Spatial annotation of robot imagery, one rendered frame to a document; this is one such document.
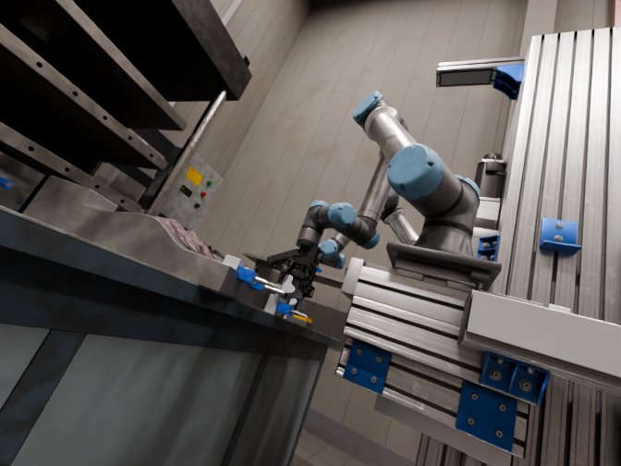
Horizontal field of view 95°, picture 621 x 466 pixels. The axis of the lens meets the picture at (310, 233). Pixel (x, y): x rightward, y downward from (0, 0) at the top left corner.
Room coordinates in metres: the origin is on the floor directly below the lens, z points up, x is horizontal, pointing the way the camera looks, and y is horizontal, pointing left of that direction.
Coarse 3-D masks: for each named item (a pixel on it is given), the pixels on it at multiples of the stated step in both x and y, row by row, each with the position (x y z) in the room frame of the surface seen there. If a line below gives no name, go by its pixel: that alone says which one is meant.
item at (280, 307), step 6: (270, 300) 0.91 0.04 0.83; (282, 300) 0.92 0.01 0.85; (270, 306) 0.91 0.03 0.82; (276, 306) 0.90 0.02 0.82; (282, 306) 0.89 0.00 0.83; (288, 306) 0.89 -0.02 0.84; (270, 312) 0.90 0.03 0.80; (276, 312) 0.91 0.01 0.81; (282, 312) 0.89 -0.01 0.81; (288, 312) 0.89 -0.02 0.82; (294, 312) 0.89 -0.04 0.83
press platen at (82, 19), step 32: (32, 0) 0.83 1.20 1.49; (64, 0) 0.80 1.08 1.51; (64, 32) 0.93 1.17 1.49; (96, 32) 0.90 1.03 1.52; (64, 64) 1.15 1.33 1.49; (96, 64) 1.05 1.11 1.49; (128, 64) 1.02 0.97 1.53; (96, 96) 1.33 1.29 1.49; (128, 96) 1.21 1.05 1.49; (160, 96) 1.17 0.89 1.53; (128, 128) 1.55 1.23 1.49; (160, 128) 1.40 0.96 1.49
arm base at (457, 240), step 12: (432, 228) 0.62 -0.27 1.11; (444, 228) 0.60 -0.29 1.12; (456, 228) 0.59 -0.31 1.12; (468, 228) 0.60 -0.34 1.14; (420, 240) 0.64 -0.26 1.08; (432, 240) 0.60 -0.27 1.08; (444, 240) 0.59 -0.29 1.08; (456, 240) 0.58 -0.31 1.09; (468, 240) 0.59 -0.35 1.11; (456, 252) 0.57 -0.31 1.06; (468, 252) 0.59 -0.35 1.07
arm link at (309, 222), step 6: (312, 204) 0.90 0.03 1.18; (318, 204) 0.88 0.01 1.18; (324, 204) 0.88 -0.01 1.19; (312, 210) 0.89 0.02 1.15; (306, 216) 0.91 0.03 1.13; (312, 216) 0.88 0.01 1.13; (306, 222) 0.89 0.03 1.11; (312, 222) 0.88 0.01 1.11; (312, 228) 0.88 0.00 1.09; (318, 228) 0.88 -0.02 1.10
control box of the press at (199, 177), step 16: (192, 160) 1.48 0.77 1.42; (160, 176) 1.50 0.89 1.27; (192, 176) 1.52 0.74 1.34; (208, 176) 1.61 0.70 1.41; (176, 192) 1.49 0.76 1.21; (192, 192) 1.57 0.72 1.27; (208, 192) 1.66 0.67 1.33; (144, 208) 1.51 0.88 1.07; (176, 208) 1.53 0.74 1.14; (192, 208) 1.62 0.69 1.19; (192, 224) 1.67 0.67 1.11
